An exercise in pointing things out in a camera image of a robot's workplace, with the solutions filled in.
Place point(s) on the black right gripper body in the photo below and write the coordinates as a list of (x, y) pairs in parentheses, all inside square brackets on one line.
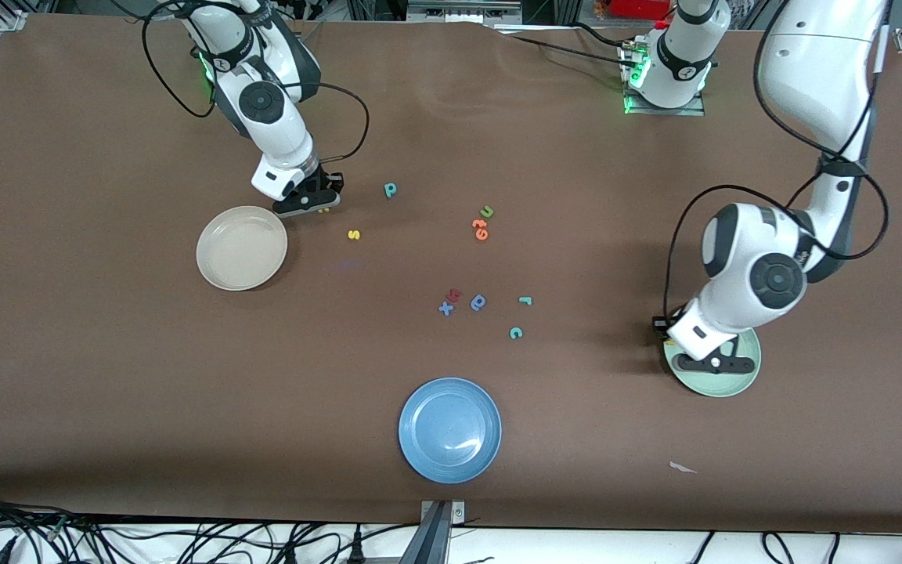
[(329, 182)]

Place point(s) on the teal foam letter p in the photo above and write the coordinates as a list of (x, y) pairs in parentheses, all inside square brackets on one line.
[(391, 189)]

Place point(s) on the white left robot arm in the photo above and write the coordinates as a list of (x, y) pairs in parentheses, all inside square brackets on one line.
[(811, 63)]

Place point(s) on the light green plate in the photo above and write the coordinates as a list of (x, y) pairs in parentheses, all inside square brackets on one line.
[(721, 385)]

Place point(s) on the beige brown plate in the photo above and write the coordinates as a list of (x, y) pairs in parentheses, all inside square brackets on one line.
[(241, 248)]

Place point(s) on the white paper scrap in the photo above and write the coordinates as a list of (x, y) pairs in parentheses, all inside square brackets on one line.
[(682, 468)]

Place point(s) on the green foam letter u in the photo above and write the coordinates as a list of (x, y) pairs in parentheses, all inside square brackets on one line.
[(487, 211)]

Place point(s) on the red foam letter k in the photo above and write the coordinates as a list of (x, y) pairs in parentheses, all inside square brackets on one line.
[(454, 295)]

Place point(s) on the blue foam letter x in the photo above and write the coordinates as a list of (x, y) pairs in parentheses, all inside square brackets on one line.
[(446, 309)]

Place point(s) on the blue letter Q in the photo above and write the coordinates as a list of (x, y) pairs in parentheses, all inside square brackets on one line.
[(478, 302)]

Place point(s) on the blue plate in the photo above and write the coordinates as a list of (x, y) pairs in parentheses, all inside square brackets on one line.
[(449, 430)]

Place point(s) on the brown table cover sheet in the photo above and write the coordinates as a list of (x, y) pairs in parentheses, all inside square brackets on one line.
[(106, 352)]

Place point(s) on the red background object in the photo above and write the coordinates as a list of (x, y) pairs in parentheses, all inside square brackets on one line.
[(639, 8)]

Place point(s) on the aluminium frame rail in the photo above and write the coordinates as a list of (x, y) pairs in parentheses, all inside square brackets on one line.
[(463, 9)]

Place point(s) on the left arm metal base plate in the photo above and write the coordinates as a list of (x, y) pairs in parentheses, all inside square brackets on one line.
[(639, 110)]

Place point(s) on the aluminium profile post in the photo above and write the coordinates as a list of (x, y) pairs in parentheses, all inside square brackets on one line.
[(435, 536)]

